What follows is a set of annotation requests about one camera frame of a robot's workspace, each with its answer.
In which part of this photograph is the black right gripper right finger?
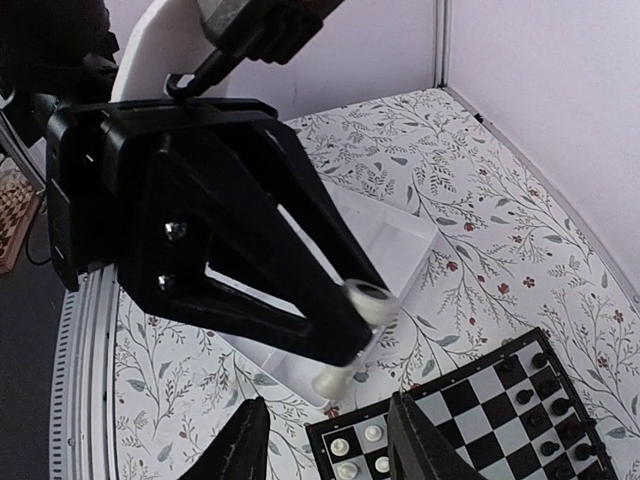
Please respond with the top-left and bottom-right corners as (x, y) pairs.
(387, 392), (483, 480)

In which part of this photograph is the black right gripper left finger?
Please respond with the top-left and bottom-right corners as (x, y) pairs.
(179, 397), (270, 480)

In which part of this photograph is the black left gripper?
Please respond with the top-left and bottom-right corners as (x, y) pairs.
(47, 98), (363, 366)

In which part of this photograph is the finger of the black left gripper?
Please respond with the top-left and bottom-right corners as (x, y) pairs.
(239, 119), (387, 295)

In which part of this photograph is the white chess pawn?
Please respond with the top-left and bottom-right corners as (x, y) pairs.
(312, 279), (399, 400)
(374, 455), (390, 476)

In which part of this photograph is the white chess piece corner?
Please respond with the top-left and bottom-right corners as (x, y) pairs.
(364, 424), (383, 443)

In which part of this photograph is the white chess knight piece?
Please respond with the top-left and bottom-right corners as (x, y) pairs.
(335, 461), (360, 480)

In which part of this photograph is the black and silver chessboard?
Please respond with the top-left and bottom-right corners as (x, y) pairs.
(306, 328), (616, 479)

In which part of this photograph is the white plastic tray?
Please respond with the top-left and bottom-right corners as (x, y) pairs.
(219, 185), (438, 409)

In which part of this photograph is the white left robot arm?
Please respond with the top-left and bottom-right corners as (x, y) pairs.
(47, 1), (384, 366)

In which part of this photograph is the black chess pawns row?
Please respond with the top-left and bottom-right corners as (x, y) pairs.
(484, 352), (579, 479)

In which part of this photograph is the black chess pieces back row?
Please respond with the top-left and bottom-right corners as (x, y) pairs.
(525, 350), (607, 475)

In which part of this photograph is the floral patterned table mat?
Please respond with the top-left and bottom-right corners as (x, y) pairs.
(114, 89), (639, 479)

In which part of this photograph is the front aluminium rail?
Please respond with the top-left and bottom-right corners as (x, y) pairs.
(49, 267), (119, 479)

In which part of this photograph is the right aluminium frame post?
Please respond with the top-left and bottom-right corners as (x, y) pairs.
(433, 0), (453, 88)

